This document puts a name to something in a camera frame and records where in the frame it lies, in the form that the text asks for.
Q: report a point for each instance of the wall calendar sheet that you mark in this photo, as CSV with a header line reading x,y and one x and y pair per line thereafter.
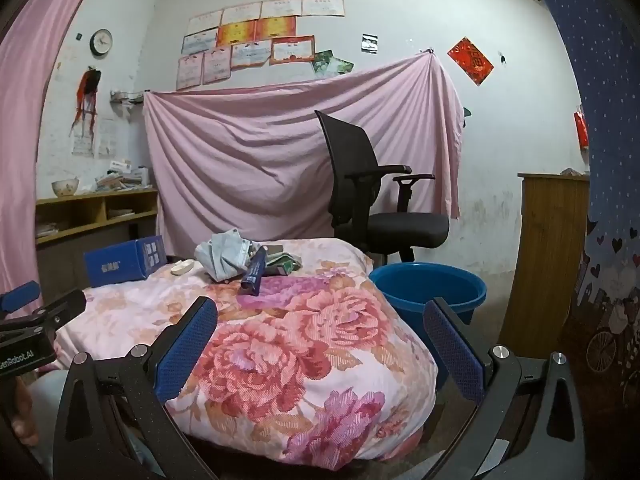
x,y
82,142

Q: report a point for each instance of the pile of books and papers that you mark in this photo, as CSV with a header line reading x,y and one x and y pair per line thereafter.
x,y
120,178

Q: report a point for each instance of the blue tube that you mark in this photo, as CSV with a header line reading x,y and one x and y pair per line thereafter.
x,y
252,275

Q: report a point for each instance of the red tassel decoration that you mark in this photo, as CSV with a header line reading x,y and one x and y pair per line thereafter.
x,y
87,92

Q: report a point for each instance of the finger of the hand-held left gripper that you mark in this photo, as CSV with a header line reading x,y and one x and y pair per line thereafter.
x,y
60,307
20,296

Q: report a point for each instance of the wooden cabinet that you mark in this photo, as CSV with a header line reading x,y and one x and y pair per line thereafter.
x,y
550,260

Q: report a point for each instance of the white egg-shaped plastic case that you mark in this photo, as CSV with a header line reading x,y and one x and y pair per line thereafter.
x,y
182,267

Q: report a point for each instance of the black wall hook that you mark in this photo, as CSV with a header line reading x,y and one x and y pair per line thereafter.
x,y
502,59

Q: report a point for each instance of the blue plastic basin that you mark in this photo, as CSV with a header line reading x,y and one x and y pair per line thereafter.
x,y
425,285

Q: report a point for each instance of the wooden shelf desk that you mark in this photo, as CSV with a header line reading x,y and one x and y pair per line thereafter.
x,y
95,197

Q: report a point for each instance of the green packet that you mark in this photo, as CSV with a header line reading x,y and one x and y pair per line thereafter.
x,y
285,264

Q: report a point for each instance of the small black white picture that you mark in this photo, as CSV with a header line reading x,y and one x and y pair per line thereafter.
x,y
370,43

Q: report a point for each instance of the white wall paper sheet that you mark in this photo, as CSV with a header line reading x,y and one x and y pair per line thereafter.
x,y
106,137

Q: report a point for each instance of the round wall clock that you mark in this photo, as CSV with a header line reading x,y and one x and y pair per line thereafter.
x,y
101,41

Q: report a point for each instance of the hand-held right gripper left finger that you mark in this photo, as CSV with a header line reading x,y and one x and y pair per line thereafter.
x,y
185,355

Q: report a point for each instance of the small green wall item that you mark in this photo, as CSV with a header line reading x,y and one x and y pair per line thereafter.
x,y
466,116

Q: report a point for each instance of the flat stack of papers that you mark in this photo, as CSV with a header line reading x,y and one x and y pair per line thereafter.
x,y
120,213

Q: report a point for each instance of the pink hanging sheet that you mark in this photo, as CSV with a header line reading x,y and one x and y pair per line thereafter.
x,y
240,160

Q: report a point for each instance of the small items on cabinet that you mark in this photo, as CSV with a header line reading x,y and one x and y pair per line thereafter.
x,y
572,172

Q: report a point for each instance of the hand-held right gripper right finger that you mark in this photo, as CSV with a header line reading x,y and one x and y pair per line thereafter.
x,y
452,350

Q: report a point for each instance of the group of wall certificates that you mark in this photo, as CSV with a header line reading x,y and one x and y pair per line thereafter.
x,y
250,35

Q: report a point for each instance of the person's left hand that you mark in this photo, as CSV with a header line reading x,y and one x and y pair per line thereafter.
x,y
20,410

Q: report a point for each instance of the person's left leg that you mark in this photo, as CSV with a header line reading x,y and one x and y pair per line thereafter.
x,y
47,400

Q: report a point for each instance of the pink curtain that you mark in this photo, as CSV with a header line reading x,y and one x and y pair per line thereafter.
x,y
20,135

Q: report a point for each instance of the green wall photo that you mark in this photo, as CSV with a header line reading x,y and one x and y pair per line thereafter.
x,y
342,66
321,62

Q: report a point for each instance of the floral ceramic bowl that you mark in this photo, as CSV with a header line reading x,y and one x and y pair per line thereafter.
x,y
64,188

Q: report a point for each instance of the grey white cloth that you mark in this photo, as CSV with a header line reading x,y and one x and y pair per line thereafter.
x,y
225,257

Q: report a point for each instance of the blue cardboard box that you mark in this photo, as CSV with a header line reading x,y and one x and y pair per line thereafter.
x,y
120,262

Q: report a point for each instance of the floral blanket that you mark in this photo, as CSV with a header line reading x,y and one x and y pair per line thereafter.
x,y
300,340

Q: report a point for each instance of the navy printed curtain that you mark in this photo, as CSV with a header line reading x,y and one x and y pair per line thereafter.
x,y
610,160

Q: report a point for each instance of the red paper square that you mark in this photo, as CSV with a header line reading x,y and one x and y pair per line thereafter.
x,y
470,60

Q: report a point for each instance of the black office chair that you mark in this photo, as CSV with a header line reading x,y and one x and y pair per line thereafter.
x,y
405,230

